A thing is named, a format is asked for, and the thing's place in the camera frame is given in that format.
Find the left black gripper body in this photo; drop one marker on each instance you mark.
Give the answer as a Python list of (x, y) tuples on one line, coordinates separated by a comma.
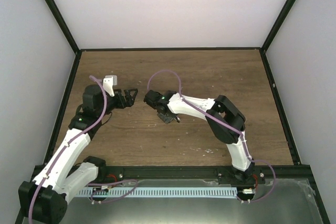
[(121, 104)]

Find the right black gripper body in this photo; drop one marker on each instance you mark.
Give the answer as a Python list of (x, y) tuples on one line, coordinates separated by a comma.
[(168, 118)]

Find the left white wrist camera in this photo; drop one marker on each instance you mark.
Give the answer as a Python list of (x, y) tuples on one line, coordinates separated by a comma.
[(109, 82)]

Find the light blue slotted cable duct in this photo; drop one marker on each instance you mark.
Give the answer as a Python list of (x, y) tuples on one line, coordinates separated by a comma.
[(169, 192)]

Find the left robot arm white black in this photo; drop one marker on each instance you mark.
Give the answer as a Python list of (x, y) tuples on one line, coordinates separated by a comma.
[(47, 196)]

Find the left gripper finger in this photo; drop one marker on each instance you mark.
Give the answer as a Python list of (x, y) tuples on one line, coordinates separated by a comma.
[(131, 91), (130, 99)]

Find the metal front plate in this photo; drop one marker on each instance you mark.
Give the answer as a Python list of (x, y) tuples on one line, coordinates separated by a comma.
[(291, 201)]

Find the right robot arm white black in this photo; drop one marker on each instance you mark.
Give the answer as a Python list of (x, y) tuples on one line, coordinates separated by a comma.
[(225, 121)]

